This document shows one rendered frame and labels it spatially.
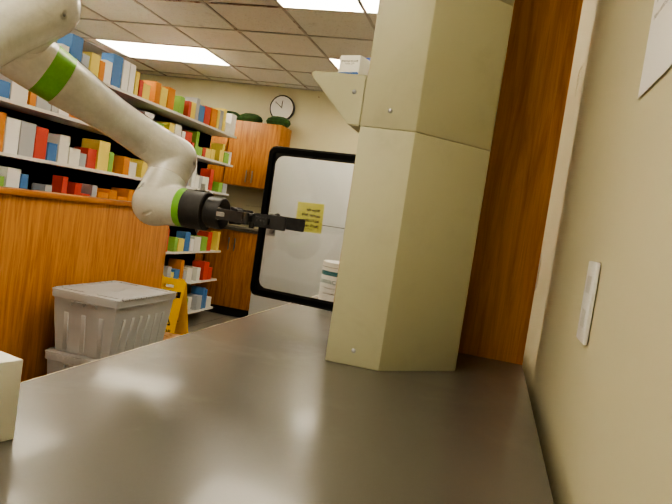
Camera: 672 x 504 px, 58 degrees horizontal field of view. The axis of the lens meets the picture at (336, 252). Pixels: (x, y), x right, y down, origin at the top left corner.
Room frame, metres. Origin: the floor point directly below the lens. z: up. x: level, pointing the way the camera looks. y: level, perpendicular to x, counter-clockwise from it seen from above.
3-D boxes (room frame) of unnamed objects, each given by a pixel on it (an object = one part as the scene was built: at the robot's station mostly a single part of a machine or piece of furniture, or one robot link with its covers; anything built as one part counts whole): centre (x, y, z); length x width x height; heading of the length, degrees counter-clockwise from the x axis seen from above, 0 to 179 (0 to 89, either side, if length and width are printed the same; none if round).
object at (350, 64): (1.34, 0.02, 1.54); 0.05 x 0.05 x 0.06; 59
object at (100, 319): (3.39, 1.16, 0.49); 0.60 x 0.42 x 0.33; 166
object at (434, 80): (1.34, -0.17, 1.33); 0.32 x 0.25 x 0.77; 166
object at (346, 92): (1.38, 0.01, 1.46); 0.32 x 0.12 x 0.10; 166
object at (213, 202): (1.43, 0.26, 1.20); 0.09 x 0.08 x 0.07; 76
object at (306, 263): (1.58, 0.07, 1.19); 0.30 x 0.01 x 0.40; 68
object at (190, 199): (1.45, 0.33, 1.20); 0.09 x 0.06 x 0.12; 166
